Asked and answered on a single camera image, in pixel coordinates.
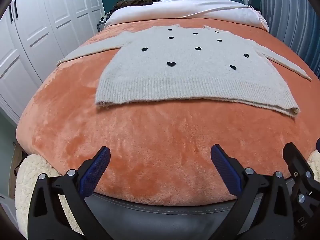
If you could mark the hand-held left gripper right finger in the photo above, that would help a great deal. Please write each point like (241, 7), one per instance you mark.
(225, 171)

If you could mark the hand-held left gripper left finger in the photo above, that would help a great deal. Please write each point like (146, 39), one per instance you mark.
(95, 171)

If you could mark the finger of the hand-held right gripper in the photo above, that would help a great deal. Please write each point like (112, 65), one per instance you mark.
(318, 145)
(297, 162)

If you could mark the grey sweater with black hearts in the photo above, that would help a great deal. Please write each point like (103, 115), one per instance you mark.
(185, 80)

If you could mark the orange plush blanket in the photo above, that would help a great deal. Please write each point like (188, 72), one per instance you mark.
(150, 142)

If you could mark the cream fleece bed cover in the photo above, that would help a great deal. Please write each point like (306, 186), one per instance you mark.
(27, 187)

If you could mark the blue curtain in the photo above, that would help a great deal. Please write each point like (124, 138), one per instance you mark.
(290, 12)

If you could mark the white wardrobe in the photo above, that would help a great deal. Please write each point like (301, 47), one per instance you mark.
(37, 35)

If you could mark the white duvet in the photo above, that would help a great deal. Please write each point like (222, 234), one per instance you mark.
(185, 7)

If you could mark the dark brown cloth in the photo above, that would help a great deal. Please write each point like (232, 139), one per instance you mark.
(130, 3)

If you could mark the black frame nightstand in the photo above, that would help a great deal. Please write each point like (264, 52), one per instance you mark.
(101, 21)

